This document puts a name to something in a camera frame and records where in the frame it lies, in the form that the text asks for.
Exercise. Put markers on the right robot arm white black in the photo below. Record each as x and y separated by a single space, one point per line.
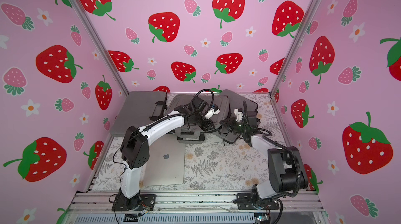
286 172

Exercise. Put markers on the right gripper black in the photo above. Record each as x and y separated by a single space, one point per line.
231 124

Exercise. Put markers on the floral table mat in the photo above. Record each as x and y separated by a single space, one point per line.
210 165

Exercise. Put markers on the large grey backpack bag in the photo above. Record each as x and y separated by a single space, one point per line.
194 134

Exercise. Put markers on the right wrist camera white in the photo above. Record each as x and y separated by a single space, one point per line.
239 115

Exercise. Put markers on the grey laptop bag with handles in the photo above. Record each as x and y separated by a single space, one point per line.
141 108

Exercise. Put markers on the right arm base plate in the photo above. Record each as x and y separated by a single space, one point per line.
249 201

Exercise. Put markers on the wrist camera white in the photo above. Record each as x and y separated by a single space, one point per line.
239 115
213 111

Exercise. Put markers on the aluminium front rail frame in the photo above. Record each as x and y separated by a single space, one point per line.
194 207

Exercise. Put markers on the grey laptop sleeve at back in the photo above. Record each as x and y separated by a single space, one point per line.
236 102

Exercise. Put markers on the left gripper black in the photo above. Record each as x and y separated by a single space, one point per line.
207 127

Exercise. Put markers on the silver apple laptop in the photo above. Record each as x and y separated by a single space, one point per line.
166 163

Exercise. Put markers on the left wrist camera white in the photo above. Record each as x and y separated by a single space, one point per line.
213 111

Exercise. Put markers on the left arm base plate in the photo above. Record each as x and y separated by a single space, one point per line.
137 203

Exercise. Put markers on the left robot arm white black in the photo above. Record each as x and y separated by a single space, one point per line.
136 143

